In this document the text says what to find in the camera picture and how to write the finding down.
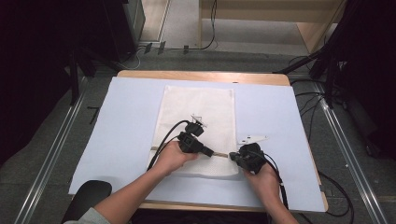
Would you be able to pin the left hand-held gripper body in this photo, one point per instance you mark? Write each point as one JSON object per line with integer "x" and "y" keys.
{"x": 190, "y": 141}

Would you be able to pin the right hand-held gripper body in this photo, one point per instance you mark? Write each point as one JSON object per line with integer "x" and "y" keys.
{"x": 251, "y": 157}

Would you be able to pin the cream white towel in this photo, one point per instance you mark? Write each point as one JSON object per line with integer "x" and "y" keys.
{"x": 199, "y": 102}

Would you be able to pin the person's left hand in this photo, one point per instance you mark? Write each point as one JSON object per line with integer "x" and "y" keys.
{"x": 172, "y": 158}

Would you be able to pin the person's right hand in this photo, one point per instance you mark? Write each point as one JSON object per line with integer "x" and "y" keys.
{"x": 264, "y": 183}

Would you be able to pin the light blue table sheet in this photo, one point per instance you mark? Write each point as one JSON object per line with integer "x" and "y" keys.
{"x": 124, "y": 130}

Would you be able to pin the black chair armrest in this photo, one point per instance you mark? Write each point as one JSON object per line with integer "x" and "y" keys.
{"x": 88, "y": 194}

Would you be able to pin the black stand legs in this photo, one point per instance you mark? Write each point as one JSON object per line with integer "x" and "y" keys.
{"x": 323, "y": 62}
{"x": 74, "y": 77}

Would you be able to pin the person's grey sleeve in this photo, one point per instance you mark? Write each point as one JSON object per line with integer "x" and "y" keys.
{"x": 90, "y": 217}

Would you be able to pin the black cabinet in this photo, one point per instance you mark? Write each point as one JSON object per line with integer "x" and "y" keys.
{"x": 120, "y": 28}

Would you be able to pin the metal floor rail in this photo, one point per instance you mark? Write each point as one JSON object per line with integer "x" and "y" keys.
{"x": 49, "y": 161}
{"x": 351, "y": 161}

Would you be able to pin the light wooden furniture frame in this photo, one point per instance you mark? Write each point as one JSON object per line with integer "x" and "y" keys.
{"x": 267, "y": 12}

